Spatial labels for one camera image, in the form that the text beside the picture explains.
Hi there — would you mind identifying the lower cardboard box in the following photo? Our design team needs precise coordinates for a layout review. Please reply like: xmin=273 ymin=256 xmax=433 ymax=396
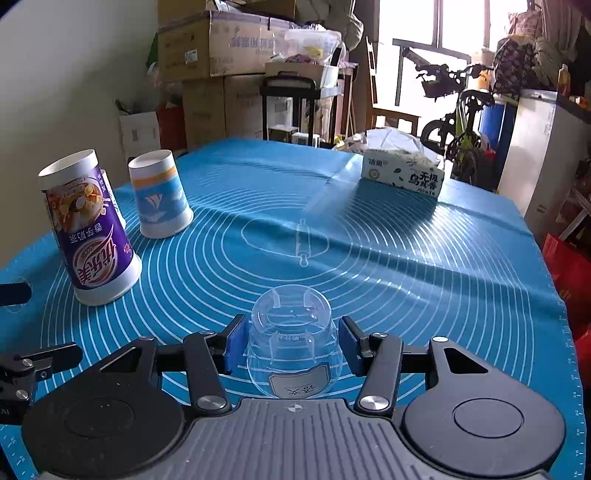
xmin=182 ymin=74 xmax=264 ymax=151

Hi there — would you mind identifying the grey curtain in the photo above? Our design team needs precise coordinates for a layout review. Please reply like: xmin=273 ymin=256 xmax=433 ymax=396
xmin=295 ymin=0 xmax=363 ymax=51

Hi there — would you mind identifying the clear plastic bag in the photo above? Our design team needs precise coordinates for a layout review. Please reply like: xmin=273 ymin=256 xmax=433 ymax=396
xmin=283 ymin=28 xmax=344 ymax=65

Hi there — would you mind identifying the blue white paper cup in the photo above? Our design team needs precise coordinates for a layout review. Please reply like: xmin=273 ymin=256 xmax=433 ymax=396
xmin=128 ymin=150 xmax=193 ymax=239

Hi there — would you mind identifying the orange bottle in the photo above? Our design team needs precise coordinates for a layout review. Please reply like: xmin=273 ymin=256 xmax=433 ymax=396
xmin=557 ymin=64 xmax=571 ymax=98

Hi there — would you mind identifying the large cardboard box top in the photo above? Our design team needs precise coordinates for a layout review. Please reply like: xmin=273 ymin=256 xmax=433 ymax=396
xmin=157 ymin=1 xmax=297 ymax=83

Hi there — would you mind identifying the blue water barrel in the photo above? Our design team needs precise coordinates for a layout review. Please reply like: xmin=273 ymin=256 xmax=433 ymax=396
xmin=479 ymin=95 xmax=518 ymax=162

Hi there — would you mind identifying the white chest freezer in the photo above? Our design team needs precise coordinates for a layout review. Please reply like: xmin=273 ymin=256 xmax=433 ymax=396
xmin=497 ymin=90 xmax=590 ymax=245

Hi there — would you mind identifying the black bicycle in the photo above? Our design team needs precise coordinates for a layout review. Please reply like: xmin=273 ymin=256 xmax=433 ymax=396
xmin=402 ymin=47 xmax=495 ymax=192

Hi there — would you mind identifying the purple milk tea paper cup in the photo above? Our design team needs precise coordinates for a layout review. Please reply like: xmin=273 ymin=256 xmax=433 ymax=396
xmin=38 ymin=149 xmax=142 ymax=306

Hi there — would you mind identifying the clear plastic cup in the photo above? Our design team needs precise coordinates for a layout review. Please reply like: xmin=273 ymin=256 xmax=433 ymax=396
xmin=246 ymin=284 xmax=344 ymax=399

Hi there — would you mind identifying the blue silicone baking mat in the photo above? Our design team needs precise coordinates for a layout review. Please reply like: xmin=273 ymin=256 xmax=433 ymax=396
xmin=1 ymin=140 xmax=587 ymax=479

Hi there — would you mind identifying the wooden chair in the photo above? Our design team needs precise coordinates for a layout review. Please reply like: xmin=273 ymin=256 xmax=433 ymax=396
xmin=365 ymin=37 xmax=420 ymax=136

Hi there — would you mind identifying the white tissue box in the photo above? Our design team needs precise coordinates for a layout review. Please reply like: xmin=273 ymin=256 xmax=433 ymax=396
xmin=362 ymin=127 xmax=445 ymax=198

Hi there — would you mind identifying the red gift bag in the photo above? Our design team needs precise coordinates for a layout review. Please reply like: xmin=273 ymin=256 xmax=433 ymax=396
xmin=541 ymin=233 xmax=591 ymax=342

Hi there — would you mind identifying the patterned fabric bag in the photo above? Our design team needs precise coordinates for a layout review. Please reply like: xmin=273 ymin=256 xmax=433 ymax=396
xmin=492 ymin=35 xmax=541 ymax=96

